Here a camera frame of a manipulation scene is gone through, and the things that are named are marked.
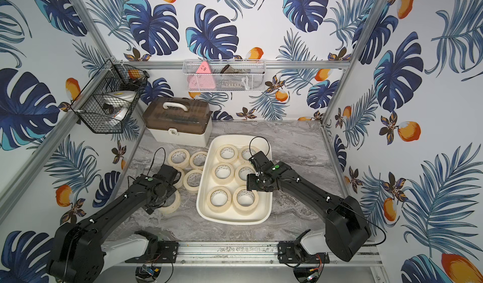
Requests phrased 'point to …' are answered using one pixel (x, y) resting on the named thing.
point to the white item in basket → (121, 100)
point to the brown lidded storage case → (179, 121)
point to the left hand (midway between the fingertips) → (162, 194)
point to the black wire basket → (90, 107)
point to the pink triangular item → (202, 79)
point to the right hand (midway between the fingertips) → (253, 184)
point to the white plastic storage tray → (263, 214)
